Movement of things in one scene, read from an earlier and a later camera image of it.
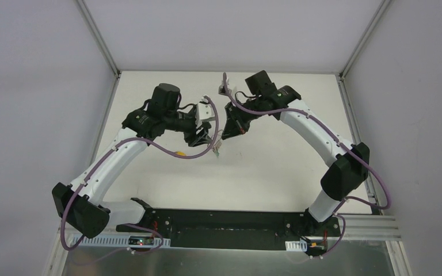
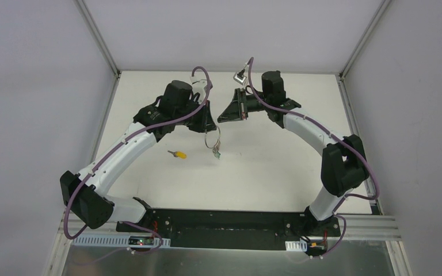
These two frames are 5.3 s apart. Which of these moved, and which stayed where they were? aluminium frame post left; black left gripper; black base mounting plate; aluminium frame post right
Moved: black left gripper
Stayed: aluminium frame post right; aluminium frame post left; black base mounting plate
